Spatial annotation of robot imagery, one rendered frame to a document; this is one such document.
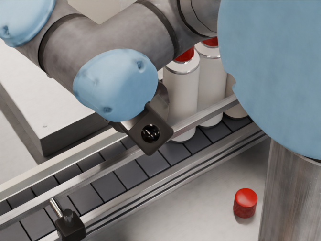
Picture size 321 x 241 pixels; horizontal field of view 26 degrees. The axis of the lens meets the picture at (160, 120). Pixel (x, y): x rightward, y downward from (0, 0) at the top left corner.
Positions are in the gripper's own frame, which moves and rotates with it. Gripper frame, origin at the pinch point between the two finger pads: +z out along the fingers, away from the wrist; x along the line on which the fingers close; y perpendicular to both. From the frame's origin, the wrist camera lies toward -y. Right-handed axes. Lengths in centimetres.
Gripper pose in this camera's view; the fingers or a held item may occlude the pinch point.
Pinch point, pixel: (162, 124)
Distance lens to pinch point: 101.6
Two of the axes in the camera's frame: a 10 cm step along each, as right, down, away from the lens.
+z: 4.2, 3.3, 8.5
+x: -7.2, 6.9, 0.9
